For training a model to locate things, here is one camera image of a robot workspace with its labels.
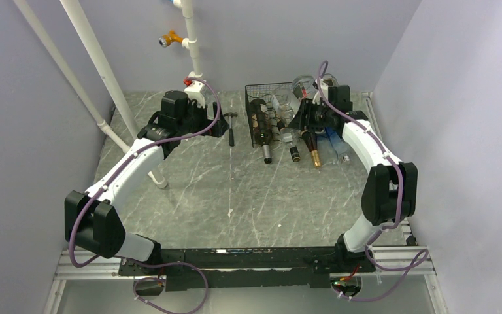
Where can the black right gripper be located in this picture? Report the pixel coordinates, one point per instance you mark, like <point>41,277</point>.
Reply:
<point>307,107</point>

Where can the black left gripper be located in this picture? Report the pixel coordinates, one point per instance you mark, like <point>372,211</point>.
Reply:
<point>193,106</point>

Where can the clear round glass bottle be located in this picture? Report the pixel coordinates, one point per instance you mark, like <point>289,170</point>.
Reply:
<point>286,107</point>

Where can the clear bottle red black label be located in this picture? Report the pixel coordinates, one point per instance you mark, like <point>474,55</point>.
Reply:
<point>305,84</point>

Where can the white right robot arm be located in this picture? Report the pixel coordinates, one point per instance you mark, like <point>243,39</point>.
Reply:
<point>389,194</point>

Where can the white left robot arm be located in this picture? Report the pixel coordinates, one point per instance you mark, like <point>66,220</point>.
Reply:
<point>92,221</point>

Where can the clear bottle black gold cap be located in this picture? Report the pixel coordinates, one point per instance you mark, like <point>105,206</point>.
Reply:
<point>293,151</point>

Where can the brown bottle gold foil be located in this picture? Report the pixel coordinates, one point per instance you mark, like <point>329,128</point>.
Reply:
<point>311,143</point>

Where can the blue square glass bottle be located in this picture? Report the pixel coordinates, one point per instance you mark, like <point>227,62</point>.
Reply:
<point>341,148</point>

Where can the dark green wine bottle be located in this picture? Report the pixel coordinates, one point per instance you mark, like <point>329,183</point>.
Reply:
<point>262,132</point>

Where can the clear bottle black gold label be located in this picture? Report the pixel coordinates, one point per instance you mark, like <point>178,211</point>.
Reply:
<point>329,79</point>

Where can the small black handled hammer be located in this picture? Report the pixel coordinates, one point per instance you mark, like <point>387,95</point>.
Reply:
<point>230,116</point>

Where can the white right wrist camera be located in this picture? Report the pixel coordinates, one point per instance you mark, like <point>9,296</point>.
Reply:
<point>321,92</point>

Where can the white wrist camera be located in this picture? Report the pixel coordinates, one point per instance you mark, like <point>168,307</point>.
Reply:
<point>195,90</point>
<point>321,92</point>

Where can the black wire wine rack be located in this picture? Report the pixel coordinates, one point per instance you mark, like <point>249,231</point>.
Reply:
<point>263,91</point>

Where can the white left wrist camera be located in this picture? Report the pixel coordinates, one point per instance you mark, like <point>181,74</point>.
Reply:
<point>195,90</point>

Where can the white pvc pipe frame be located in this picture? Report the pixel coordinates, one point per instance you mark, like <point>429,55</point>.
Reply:
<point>89,40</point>

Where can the aluminium extrusion rail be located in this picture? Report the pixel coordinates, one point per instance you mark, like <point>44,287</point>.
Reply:
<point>388,260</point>

